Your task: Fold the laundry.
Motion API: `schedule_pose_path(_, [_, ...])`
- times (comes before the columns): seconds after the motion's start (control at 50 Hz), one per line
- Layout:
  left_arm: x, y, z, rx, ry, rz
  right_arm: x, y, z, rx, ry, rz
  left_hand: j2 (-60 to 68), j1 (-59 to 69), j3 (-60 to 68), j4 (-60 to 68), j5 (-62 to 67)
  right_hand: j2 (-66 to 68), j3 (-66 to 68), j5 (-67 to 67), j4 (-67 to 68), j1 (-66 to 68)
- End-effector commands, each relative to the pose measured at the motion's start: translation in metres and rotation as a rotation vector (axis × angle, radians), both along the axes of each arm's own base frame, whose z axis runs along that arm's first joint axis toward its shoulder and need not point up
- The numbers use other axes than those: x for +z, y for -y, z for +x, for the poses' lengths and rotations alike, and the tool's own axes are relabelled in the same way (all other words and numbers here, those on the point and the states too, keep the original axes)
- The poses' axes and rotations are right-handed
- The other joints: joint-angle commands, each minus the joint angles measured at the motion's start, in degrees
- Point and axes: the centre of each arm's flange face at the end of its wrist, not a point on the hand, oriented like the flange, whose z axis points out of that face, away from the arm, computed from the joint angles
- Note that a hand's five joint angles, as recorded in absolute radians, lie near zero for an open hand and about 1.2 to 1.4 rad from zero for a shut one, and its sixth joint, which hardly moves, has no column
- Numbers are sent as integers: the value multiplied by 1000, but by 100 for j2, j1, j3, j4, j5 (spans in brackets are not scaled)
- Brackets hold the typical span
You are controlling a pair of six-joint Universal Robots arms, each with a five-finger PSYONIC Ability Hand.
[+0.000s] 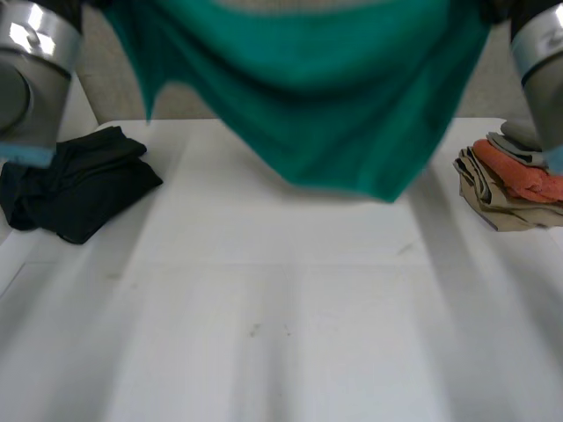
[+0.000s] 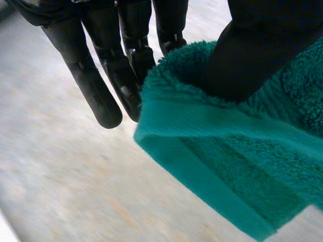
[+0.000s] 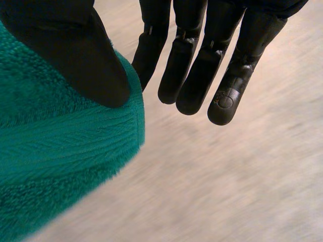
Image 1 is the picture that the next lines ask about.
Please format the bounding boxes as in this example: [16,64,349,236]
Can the grey towel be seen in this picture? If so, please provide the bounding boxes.
[485,119,552,169]

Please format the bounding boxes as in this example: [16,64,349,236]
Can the coral towel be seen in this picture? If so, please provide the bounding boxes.
[472,138,563,205]

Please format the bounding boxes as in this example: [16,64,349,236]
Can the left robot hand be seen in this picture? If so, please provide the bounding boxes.
[29,0,112,34]

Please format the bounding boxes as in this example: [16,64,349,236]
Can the teal towel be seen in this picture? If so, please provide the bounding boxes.
[103,0,492,204]

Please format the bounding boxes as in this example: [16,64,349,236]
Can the dark blue cloth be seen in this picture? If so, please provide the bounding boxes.
[0,126,165,246]

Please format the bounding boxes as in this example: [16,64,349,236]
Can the beige shorts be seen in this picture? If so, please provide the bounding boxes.
[452,147,563,232]

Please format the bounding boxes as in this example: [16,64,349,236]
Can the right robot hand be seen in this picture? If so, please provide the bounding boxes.
[478,0,563,41]

